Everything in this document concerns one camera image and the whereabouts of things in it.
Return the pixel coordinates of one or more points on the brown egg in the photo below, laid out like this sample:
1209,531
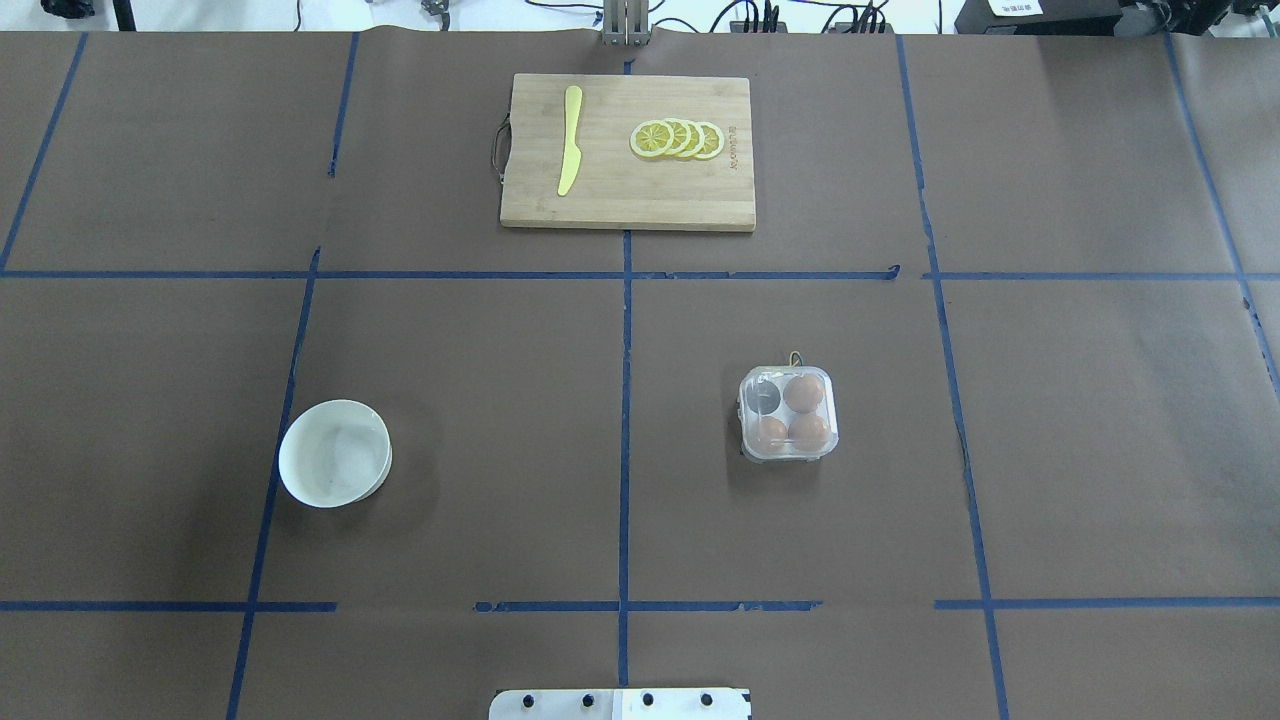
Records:
769,436
804,393
809,433

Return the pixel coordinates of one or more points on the clear plastic egg box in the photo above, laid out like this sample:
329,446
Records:
761,394

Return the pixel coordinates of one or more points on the blue tape strip lengthwise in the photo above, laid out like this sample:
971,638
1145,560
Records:
624,534

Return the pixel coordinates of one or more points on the wooden cutting board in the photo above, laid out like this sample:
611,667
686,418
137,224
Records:
615,190

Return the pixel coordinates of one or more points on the lemon slice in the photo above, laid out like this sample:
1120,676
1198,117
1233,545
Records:
681,136
712,141
652,139
695,138

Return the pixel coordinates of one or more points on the yellow plastic knife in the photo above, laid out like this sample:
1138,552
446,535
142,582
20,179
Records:
571,152

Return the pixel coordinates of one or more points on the white bowl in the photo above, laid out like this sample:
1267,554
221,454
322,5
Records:
336,453

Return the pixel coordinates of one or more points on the blue tape strip crosswise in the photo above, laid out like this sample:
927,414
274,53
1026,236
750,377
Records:
886,275

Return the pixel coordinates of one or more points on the metal camera stand post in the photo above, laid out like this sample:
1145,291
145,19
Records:
626,23

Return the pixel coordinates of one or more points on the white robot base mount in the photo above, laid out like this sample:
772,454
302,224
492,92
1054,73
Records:
623,703

